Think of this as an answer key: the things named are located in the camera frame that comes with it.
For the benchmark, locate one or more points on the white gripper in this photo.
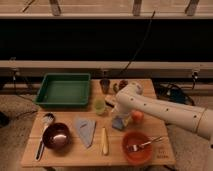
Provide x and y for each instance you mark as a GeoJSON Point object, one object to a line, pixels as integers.
{"type": "Point", "coordinates": [126, 117]}

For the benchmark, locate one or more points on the blue sponge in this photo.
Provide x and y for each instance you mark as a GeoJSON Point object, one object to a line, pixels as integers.
{"type": "Point", "coordinates": [117, 123]}

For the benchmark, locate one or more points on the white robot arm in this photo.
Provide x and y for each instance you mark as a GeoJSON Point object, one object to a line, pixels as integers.
{"type": "Point", "coordinates": [192, 118]}

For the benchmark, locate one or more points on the green plastic tray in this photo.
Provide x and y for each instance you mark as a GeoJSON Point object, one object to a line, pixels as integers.
{"type": "Point", "coordinates": [64, 90]}

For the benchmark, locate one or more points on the orange fruit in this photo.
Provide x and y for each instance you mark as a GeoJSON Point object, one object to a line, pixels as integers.
{"type": "Point", "coordinates": [137, 116]}

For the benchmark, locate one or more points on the silver fork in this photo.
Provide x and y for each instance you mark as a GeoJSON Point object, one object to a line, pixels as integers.
{"type": "Point", "coordinates": [145, 144]}

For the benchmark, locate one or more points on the small green cup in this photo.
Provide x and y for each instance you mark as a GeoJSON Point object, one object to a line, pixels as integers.
{"type": "Point", "coordinates": [99, 107]}

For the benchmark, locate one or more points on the green dish with grapes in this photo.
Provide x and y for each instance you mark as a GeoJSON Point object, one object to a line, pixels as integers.
{"type": "Point", "coordinates": [120, 85]}

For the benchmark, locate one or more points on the wooden folding table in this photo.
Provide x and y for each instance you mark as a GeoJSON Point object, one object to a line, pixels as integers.
{"type": "Point", "coordinates": [76, 155]}

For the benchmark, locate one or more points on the grey folded cloth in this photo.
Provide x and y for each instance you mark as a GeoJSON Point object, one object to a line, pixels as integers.
{"type": "Point", "coordinates": [85, 129]}

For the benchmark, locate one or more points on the dark metal cup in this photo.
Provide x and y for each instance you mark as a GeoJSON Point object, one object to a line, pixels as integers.
{"type": "Point", "coordinates": [105, 85]}

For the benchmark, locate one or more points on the orange bowl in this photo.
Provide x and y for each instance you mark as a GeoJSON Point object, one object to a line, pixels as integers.
{"type": "Point", "coordinates": [140, 157]}

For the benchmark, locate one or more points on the dark red bowl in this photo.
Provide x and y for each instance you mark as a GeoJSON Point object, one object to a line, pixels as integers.
{"type": "Point", "coordinates": [57, 136]}

